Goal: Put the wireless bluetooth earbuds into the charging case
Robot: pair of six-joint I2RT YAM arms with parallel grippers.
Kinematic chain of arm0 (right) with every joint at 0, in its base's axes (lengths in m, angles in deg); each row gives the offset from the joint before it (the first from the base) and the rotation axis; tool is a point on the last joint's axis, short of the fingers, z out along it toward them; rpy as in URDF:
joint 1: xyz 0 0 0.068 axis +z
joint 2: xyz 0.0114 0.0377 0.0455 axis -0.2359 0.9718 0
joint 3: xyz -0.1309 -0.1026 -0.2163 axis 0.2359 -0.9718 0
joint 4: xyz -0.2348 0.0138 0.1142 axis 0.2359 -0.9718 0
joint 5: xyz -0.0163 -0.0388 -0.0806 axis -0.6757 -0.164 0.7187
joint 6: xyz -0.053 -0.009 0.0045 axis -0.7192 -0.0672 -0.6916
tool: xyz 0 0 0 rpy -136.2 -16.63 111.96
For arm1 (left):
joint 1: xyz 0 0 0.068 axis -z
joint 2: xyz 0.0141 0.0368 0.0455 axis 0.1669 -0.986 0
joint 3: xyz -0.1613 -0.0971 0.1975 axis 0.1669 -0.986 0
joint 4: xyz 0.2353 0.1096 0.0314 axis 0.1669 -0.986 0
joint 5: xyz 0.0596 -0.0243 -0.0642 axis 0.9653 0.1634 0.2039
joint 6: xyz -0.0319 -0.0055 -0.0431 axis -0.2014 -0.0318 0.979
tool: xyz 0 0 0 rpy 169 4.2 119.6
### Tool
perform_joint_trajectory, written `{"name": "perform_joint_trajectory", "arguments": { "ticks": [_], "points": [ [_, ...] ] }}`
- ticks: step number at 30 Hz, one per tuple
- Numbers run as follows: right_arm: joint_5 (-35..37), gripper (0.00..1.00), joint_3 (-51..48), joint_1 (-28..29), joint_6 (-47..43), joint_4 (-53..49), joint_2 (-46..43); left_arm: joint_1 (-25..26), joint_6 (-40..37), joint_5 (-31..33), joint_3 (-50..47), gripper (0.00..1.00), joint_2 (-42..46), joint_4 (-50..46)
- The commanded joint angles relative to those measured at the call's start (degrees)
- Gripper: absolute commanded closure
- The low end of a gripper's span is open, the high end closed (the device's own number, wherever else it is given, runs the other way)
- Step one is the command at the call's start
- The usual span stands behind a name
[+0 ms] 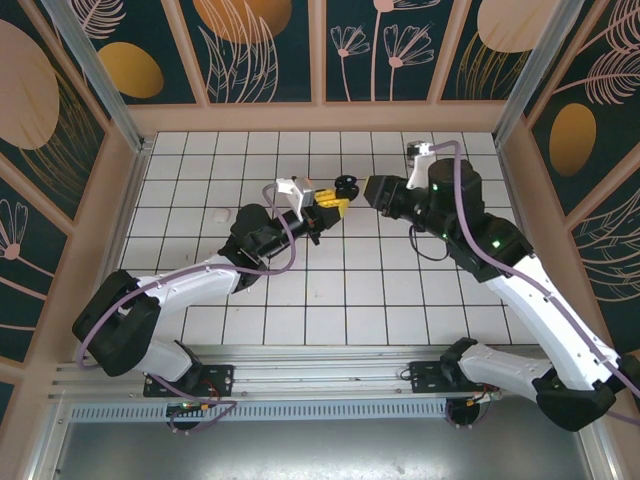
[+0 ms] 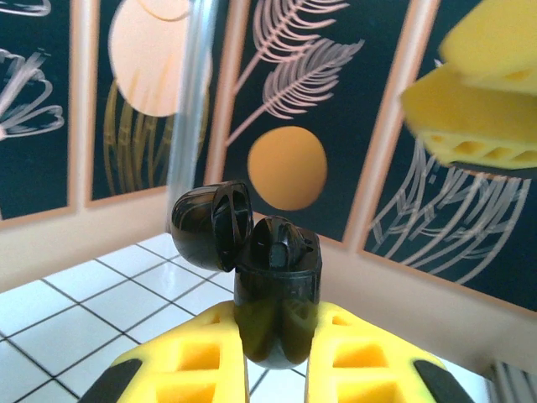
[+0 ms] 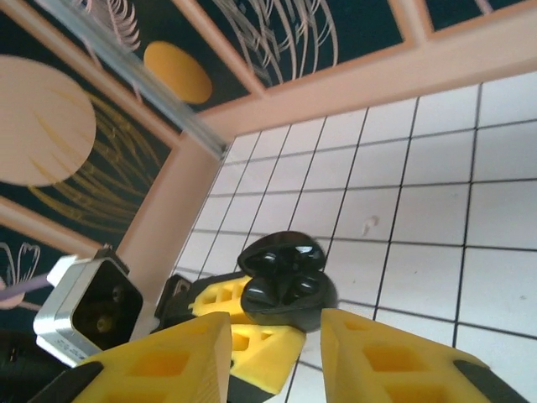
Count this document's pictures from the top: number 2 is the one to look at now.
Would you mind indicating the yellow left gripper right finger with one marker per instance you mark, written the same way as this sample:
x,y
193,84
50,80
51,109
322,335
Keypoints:
x,y
377,369

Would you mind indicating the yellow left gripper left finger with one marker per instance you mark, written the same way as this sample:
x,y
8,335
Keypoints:
x,y
168,369

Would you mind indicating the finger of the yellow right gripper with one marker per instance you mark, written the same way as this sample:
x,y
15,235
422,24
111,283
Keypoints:
x,y
470,113
495,38

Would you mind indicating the small black round knob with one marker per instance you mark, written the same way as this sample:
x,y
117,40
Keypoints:
x,y
272,302

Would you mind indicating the clear vertical pole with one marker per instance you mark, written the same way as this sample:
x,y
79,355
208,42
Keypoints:
x,y
189,126

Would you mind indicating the wall panel overlapping leaf outlines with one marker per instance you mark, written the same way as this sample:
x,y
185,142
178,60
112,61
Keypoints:
x,y
440,218

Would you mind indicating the wall panel orange oval fern leaves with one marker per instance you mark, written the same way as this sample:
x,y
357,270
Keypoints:
x,y
289,168

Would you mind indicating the wall panel with pink flowers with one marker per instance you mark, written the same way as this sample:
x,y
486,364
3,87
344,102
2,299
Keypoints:
x,y
33,168

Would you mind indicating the wall panel peach circle yellow lines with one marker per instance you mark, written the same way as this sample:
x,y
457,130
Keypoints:
x,y
142,84

